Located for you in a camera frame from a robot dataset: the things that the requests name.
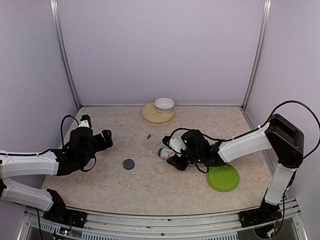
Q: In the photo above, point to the aluminium frame post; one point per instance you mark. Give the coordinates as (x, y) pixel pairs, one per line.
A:
(63, 53)
(258, 54)

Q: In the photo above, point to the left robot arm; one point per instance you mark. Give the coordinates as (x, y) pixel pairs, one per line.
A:
(74, 156)

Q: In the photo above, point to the front aluminium rail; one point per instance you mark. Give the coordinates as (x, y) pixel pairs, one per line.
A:
(221, 225)

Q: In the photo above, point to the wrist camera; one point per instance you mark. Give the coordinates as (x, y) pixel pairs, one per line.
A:
(85, 121)
(173, 143)

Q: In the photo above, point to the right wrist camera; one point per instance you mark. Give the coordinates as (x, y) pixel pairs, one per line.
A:
(173, 143)

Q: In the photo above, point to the orange pill bottle grey cap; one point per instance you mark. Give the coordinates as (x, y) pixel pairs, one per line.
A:
(165, 153)

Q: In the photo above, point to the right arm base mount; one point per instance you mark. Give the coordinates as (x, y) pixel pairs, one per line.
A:
(263, 214)

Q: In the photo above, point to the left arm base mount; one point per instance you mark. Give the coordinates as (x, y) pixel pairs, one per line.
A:
(58, 212)

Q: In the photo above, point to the grey round bottle cap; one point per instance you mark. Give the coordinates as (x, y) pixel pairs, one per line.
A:
(128, 164)

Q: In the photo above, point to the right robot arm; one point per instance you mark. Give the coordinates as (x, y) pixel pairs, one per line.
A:
(278, 134)

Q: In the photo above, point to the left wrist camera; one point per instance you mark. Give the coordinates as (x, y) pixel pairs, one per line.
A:
(85, 121)

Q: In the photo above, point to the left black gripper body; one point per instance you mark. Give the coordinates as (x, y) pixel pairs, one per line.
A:
(101, 145)

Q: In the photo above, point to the beige round plate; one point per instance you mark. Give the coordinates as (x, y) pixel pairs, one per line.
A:
(150, 114)

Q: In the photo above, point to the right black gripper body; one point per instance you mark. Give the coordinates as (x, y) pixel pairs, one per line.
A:
(182, 166)

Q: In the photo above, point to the left aluminium frame post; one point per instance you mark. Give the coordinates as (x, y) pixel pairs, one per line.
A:
(63, 53)

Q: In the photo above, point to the white ceramic bowl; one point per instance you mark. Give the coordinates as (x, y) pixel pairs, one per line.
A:
(164, 105)

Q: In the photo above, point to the right aluminium frame post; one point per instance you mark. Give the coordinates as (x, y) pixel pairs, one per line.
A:
(258, 54)

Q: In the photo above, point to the green round plate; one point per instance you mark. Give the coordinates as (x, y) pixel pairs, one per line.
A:
(223, 178)

